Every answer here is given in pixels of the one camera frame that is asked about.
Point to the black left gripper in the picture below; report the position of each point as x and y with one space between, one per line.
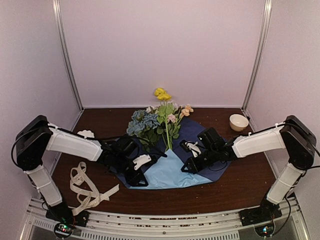
133 180

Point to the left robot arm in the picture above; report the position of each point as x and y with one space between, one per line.
41 138

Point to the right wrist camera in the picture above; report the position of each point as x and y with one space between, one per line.
192 147

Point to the blue wrapping paper sheet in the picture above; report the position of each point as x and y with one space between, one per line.
167 174

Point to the left aluminium corner post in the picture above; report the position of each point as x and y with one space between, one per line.
65 53

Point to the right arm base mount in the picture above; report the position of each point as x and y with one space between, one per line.
262 217

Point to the white scalloped dish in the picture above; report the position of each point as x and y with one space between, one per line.
86 134

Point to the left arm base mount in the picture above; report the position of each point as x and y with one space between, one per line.
66 221

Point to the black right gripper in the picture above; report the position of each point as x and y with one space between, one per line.
196 168

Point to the cream printed ribbon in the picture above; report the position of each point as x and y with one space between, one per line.
87 193

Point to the white ceramic bowl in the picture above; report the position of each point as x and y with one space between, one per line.
238 122

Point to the aluminium corner post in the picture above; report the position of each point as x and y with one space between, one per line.
264 30
65 53

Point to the front aluminium rail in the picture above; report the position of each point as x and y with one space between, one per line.
224 225

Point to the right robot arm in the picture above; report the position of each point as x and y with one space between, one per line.
290 147

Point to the right aluminium corner post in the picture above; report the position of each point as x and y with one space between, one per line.
264 30

